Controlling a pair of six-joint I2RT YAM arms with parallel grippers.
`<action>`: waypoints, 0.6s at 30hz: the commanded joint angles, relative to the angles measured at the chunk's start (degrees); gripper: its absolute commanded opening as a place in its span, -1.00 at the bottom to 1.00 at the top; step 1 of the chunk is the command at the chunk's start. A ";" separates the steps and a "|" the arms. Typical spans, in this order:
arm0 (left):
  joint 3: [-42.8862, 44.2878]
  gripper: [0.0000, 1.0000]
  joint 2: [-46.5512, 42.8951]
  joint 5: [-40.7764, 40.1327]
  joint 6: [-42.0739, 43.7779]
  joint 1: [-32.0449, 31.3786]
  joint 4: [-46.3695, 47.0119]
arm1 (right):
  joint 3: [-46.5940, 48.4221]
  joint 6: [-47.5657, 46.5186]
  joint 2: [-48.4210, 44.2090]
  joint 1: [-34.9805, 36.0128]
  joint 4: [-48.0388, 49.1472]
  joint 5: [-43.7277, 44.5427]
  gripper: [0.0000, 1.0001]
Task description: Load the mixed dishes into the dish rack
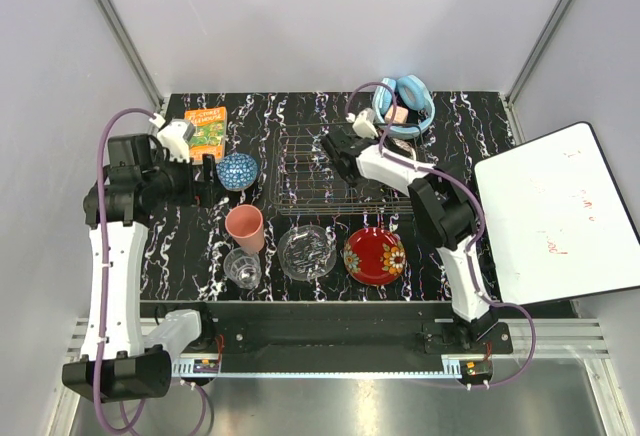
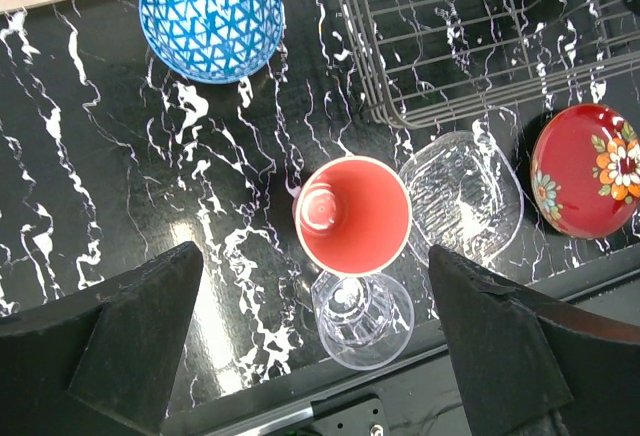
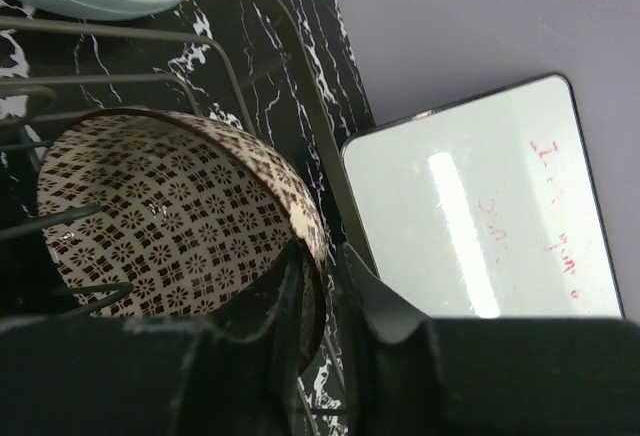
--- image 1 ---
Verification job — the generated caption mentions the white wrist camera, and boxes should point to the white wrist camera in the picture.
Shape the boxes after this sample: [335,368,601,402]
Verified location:
[346,108,378,140]
[157,119,195,163]

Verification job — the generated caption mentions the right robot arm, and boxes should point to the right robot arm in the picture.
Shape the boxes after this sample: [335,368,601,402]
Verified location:
[321,129,497,353]

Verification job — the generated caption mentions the red floral plate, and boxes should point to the red floral plate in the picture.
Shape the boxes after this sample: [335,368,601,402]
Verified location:
[343,227,407,286]

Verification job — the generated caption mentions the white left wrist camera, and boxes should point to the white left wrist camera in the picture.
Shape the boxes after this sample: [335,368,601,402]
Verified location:
[157,119,195,163]

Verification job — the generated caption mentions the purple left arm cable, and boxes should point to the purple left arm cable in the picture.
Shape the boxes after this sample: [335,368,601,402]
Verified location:
[89,107,214,433]

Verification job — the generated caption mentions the light blue headphones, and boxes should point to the light blue headphones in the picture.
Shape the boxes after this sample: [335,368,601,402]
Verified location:
[372,74,435,140]

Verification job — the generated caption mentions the blue triangle patterned bowl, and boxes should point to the blue triangle patterned bowl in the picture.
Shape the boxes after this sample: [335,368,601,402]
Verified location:
[216,153,258,191]

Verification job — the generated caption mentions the clear glass bowl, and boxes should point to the clear glass bowl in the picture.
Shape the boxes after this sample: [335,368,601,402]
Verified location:
[277,225,337,282]

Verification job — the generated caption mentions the brown floral patterned bowl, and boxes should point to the brown floral patterned bowl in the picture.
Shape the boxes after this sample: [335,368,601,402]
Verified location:
[389,138,417,160]

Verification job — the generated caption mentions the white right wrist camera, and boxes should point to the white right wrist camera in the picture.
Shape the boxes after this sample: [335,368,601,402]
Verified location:
[346,108,378,140]

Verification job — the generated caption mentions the pink plastic cup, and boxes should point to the pink plastic cup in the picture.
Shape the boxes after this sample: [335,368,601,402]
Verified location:
[225,204,265,254]

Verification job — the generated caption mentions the white dry-erase board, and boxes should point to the white dry-erase board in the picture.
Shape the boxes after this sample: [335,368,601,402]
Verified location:
[474,122,639,305]

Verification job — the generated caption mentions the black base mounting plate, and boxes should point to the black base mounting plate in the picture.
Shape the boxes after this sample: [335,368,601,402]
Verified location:
[141,301,514,379]

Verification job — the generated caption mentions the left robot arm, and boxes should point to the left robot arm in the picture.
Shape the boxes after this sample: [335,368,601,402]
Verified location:
[62,133,218,403]

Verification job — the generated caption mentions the pink cube die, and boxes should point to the pink cube die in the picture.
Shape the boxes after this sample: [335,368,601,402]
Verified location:
[384,106,409,124]

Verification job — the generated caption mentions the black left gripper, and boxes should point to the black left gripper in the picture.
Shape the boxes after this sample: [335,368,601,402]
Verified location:
[144,147,226,207]

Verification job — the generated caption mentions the wire dish rack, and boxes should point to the wire dish rack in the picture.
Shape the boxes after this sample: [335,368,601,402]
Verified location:
[269,122,411,216]

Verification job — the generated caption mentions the orange green paperback book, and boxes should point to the orange green paperback book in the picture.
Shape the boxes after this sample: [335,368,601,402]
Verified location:
[184,106,227,164]

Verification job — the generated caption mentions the clear drinking glass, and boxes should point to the clear drinking glass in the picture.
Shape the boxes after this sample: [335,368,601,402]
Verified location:
[223,248,262,290]

